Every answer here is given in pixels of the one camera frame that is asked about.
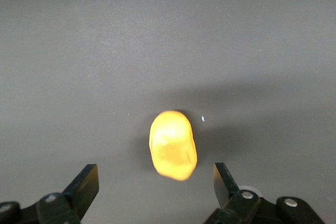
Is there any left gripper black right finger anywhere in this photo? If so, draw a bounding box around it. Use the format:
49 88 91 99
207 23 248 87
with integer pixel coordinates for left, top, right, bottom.
203 162 262 224

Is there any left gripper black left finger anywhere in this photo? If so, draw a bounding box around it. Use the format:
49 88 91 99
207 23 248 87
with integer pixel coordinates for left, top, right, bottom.
36 163 100 224

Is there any yellow potato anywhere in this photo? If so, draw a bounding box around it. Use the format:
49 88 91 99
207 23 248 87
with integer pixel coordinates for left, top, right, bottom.
149 110 198 182

